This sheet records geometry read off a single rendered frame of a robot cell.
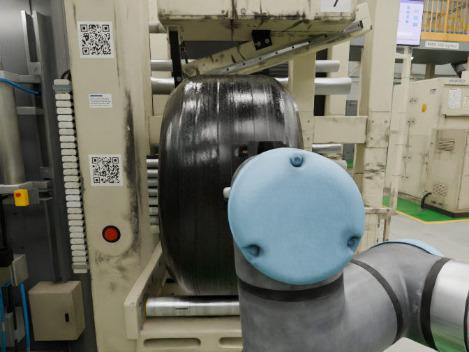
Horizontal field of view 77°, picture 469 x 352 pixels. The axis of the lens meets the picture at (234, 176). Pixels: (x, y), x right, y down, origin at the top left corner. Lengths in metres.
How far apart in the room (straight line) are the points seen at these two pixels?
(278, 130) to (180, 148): 0.18
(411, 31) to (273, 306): 4.73
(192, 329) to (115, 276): 0.24
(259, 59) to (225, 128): 0.60
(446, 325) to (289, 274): 0.15
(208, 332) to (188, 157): 0.42
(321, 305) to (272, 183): 0.09
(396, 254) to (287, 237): 0.17
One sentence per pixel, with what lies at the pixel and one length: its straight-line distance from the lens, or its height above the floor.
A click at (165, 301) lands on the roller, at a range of 0.77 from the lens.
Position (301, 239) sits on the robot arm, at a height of 1.27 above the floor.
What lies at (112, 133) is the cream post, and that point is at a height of 1.31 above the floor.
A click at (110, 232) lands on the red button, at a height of 1.07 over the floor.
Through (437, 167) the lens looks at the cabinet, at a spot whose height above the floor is 0.68.
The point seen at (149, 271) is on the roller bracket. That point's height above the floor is 0.95.
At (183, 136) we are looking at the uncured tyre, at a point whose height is 1.31.
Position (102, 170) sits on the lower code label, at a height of 1.22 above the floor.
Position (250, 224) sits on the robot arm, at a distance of 0.16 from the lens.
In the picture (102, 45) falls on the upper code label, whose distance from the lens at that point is 0.77.
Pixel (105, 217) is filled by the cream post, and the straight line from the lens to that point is 0.79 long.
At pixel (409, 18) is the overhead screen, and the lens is 4.86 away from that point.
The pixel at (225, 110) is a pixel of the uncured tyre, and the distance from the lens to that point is 0.57.
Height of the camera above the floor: 1.33
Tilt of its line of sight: 10 degrees down
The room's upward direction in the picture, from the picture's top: straight up
